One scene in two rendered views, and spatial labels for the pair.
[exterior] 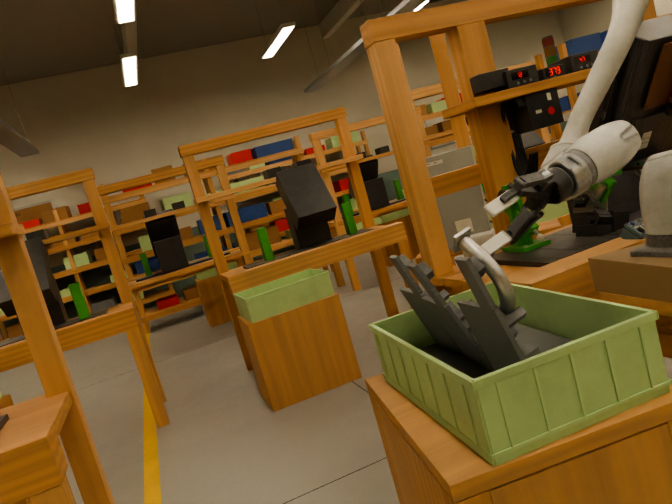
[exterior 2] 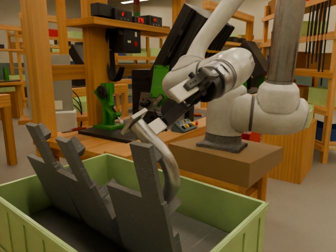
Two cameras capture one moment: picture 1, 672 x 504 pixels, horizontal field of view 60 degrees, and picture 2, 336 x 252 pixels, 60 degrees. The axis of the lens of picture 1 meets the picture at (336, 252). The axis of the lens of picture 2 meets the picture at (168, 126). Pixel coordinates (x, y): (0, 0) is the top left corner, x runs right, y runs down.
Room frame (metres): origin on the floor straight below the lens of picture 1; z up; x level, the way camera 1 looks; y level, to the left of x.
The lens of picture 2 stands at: (0.73, 0.01, 1.29)
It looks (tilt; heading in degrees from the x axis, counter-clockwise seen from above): 12 degrees down; 323
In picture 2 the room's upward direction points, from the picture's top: straight up
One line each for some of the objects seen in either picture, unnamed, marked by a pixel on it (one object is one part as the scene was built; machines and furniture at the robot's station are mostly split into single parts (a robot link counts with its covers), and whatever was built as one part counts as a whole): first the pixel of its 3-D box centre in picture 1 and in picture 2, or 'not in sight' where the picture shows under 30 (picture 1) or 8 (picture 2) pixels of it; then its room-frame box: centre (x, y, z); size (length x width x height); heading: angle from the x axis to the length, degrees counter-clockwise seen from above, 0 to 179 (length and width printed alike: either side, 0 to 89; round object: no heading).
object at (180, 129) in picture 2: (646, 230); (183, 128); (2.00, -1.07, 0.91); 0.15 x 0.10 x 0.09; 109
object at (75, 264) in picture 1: (75, 268); not in sight; (10.45, 4.57, 1.11); 3.01 x 0.54 x 2.23; 107
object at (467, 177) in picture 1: (541, 155); (120, 70); (2.70, -1.04, 1.23); 1.30 x 0.05 x 0.09; 109
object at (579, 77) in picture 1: (542, 87); (130, 28); (2.59, -1.07, 1.52); 0.90 x 0.25 x 0.04; 109
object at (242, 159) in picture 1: (222, 229); not in sight; (8.87, 1.57, 1.12); 3.01 x 0.54 x 2.24; 107
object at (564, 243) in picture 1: (620, 223); (161, 120); (2.35, -1.16, 0.89); 1.10 x 0.42 x 0.02; 109
